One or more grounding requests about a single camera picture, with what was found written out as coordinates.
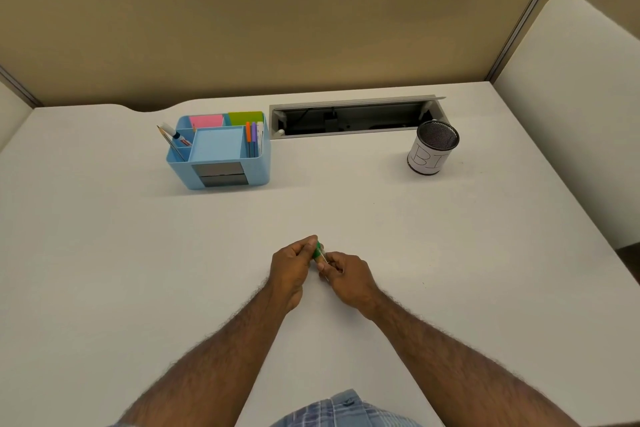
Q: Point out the light blue desk organizer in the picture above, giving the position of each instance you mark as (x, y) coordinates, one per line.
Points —
(220, 157)

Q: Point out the person's right hand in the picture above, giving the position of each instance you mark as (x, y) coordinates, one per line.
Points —
(351, 280)

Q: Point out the pink sticky note pad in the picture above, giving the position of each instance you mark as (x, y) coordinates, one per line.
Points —
(206, 121)

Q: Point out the green sticky note pad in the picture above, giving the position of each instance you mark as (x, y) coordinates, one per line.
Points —
(245, 117)

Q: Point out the beige cubicle partition panel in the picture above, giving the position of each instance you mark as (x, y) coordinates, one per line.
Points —
(260, 26)

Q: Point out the white side desk panel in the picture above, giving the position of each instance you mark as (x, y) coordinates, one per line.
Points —
(575, 106)

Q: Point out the person's left forearm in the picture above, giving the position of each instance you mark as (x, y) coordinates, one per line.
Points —
(210, 366)

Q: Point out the black mesh pen cup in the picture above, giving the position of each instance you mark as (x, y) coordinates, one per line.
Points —
(432, 146)

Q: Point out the wooden pencil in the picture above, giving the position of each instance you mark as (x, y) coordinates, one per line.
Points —
(169, 141)

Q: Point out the blue plaid shirt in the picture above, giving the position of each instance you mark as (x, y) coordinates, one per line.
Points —
(345, 412)

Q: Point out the light blue sticky note pad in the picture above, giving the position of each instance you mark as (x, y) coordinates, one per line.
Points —
(216, 143)

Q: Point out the white marker with blue cap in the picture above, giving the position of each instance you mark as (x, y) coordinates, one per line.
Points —
(176, 133)

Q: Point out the person's right fingers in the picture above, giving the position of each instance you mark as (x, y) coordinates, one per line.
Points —
(331, 263)

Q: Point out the person's right forearm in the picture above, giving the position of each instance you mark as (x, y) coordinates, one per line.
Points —
(465, 371)

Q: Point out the person's left fingers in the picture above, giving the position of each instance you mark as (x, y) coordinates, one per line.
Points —
(303, 250)

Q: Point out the green marker pen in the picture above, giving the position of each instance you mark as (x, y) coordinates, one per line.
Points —
(319, 252)

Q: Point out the orange pen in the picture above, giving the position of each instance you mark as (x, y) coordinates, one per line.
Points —
(248, 138)

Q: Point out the person's left hand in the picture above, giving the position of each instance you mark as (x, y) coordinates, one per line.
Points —
(286, 269)

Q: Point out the purple pen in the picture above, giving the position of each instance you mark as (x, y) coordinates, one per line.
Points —
(254, 138)

